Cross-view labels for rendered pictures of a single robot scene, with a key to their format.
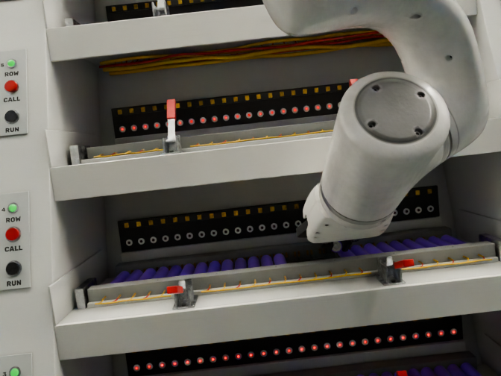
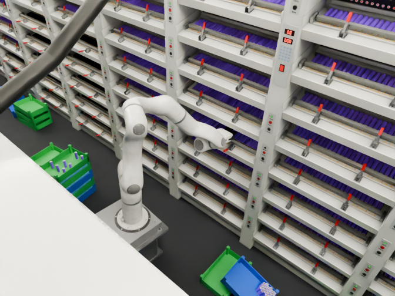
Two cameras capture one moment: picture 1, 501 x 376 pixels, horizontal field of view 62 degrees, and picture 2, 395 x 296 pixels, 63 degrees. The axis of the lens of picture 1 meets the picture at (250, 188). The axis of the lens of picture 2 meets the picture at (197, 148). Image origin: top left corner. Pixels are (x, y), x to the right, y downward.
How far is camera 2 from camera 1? 173 cm
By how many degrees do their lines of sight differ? 61
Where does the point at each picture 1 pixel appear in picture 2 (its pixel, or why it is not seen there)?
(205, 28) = (206, 83)
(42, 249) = not seen: hidden behind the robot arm
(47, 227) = not seen: hidden behind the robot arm
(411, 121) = (199, 147)
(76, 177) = (181, 101)
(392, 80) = (200, 141)
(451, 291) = (237, 157)
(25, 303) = not seen: hidden behind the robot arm
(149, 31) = (196, 78)
